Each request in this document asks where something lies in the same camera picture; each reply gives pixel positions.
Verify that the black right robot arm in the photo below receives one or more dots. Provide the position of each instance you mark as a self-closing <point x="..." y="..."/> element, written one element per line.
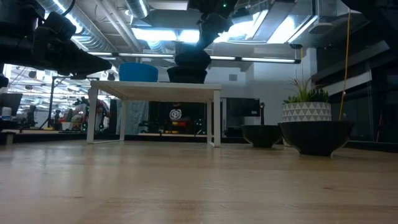
<point x="205" y="6"/>

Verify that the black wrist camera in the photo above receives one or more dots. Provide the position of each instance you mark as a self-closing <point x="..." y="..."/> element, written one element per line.
<point x="59" y="26"/>

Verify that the plant in white patterned pot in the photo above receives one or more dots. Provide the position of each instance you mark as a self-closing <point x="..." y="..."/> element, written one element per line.
<point x="306" y="112"/>

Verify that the black aluminium table frame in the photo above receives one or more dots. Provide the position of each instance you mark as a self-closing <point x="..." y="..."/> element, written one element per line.
<point x="155" y="137"/>

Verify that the silver spiral ventilation duct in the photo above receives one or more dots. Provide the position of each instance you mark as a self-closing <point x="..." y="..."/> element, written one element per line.
<point x="136" y="7"/>
<point x="93" y="40"/>

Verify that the white perforated metal shelf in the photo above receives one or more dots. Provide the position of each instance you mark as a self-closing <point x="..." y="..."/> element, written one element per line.
<point x="155" y="90"/>

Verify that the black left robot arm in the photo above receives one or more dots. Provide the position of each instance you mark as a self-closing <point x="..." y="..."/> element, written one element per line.
<point x="15" y="31"/>

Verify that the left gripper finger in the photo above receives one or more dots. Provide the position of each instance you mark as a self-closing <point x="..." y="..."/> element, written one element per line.
<point x="84" y="65"/>

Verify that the black monitor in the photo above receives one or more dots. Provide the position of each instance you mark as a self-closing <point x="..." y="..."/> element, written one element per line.
<point x="11" y="104"/>

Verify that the black equipment cabinet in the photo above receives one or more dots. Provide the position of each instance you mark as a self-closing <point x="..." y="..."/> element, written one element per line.
<point x="245" y="109"/>

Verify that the long ceiling light strip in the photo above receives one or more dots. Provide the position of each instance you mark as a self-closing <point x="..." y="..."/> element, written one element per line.
<point x="267" y="59"/>

